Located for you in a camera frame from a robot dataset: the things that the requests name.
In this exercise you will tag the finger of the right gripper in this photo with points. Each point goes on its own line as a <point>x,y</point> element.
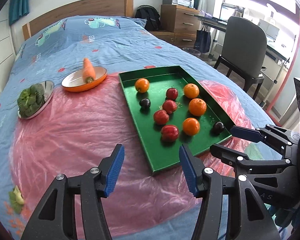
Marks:
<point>283,141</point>
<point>244,165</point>

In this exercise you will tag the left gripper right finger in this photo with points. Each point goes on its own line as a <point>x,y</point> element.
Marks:
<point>248,217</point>

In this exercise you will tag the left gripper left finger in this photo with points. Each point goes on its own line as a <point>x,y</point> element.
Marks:
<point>54,216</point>

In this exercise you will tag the dark plum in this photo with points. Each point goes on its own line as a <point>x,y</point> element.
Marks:
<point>145,103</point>
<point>218,127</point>

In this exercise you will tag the orange mandarin back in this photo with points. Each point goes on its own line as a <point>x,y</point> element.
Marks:
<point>191,126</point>

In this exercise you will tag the large orange mandarin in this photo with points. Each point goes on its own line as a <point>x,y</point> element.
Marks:
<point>197,107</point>

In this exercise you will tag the small orange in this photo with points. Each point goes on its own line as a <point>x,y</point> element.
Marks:
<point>191,90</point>

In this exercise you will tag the orange mandarin front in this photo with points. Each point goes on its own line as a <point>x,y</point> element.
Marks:
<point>142,85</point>

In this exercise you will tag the blue gloved right hand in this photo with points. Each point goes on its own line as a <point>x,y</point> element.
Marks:
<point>284,218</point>

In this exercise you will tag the small green vegetable piece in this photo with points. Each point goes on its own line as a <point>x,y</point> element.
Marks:
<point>16,200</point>

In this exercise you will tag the desk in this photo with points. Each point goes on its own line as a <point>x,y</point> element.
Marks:
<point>247,40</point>

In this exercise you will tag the green metal tray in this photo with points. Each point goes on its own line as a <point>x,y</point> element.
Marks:
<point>164,155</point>

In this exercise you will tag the pink plastic sheet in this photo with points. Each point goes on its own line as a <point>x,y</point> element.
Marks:
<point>74,133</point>

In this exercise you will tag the grey chair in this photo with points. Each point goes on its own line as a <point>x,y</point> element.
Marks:
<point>245,52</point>

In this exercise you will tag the mesh waste bin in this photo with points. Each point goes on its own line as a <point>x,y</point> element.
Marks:
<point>192,51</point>

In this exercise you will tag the green bok choy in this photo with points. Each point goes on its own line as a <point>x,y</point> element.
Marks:
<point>31,100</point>

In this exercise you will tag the dark blue bag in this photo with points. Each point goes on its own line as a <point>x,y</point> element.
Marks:
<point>203,39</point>

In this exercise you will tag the orange oval dish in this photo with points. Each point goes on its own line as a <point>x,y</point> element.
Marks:
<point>74,82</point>

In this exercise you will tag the orange carrot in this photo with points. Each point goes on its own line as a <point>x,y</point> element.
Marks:
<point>88,74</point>

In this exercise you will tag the wooden nightstand drawers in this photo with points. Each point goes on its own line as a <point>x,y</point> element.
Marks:
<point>179,25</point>

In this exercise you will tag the blue patterned bedsheet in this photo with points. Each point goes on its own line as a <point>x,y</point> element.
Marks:
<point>119,46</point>

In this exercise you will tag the white wardrobe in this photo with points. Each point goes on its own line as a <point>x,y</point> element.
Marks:
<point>7,52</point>

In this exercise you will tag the black backpack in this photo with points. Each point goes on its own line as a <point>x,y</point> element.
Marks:
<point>151,15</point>

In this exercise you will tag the wooden headboard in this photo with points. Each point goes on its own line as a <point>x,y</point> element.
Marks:
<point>81,8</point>

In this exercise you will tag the teal curtain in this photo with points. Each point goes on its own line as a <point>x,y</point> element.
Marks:
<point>17,10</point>

